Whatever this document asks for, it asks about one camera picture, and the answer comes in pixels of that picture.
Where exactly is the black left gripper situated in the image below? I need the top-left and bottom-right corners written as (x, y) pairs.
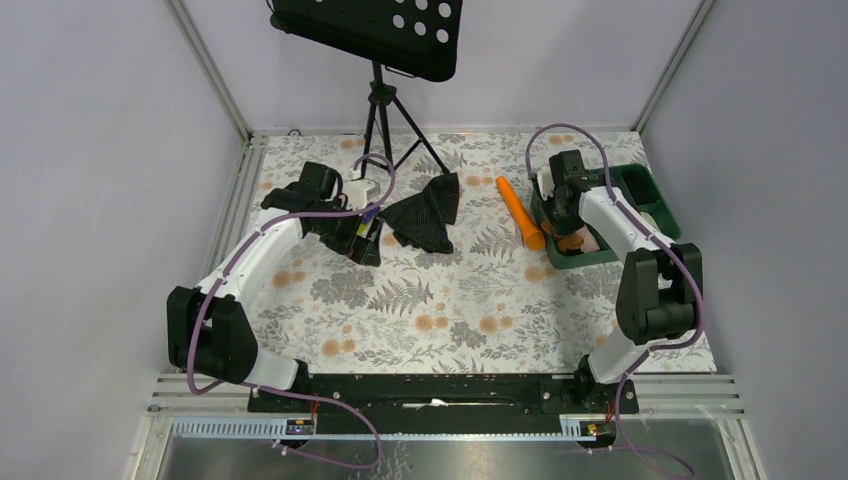
top-left (311, 196), bottom-right (383, 265)

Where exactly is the brown boxer underwear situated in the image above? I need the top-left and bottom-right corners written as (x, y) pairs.
top-left (541, 220), bottom-right (586, 256)

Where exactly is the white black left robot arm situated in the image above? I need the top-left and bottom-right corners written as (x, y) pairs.
top-left (166, 162), bottom-right (392, 411)

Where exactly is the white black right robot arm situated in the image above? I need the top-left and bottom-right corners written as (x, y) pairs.
top-left (533, 150), bottom-right (702, 412)

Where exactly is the beige-pink rolled underwear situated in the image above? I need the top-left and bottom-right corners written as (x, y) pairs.
top-left (578, 227), bottom-right (601, 254)

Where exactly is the black striped underwear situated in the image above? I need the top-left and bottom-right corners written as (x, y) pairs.
top-left (378, 173), bottom-right (460, 254)

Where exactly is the cream rolled underwear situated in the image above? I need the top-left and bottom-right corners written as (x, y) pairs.
top-left (640, 211), bottom-right (668, 235)

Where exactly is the purple yellow small block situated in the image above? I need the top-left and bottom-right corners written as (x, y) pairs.
top-left (357, 210), bottom-right (382, 241)

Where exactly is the orange rolled cloth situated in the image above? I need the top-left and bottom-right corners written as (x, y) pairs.
top-left (495, 176), bottom-right (546, 251)

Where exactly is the green divided organizer tray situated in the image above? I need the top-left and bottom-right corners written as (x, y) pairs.
top-left (545, 164), bottom-right (682, 270)

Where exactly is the floral patterned table mat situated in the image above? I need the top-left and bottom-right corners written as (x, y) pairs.
top-left (250, 130), bottom-right (646, 373)

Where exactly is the black music stand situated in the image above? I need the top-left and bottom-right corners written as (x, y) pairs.
top-left (266, 0), bottom-right (463, 174)

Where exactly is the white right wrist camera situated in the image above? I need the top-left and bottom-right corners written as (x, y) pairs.
top-left (536, 167), bottom-right (556, 201)

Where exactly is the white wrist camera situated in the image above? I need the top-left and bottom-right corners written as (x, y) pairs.
top-left (341, 178), bottom-right (382, 211)
top-left (536, 167), bottom-right (556, 201)

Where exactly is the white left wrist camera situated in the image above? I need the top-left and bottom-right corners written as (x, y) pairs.
top-left (341, 178), bottom-right (382, 211)

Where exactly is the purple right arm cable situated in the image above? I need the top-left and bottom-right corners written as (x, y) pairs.
top-left (525, 123), bottom-right (707, 480)

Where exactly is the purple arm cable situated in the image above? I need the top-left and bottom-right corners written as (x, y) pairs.
top-left (525, 123), bottom-right (707, 480)
top-left (185, 153), bottom-right (397, 472)

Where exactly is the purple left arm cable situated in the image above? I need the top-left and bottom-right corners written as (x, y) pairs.
top-left (185, 153), bottom-right (397, 472)

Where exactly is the black mounting base rail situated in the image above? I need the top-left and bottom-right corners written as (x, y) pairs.
top-left (248, 373), bottom-right (639, 435)

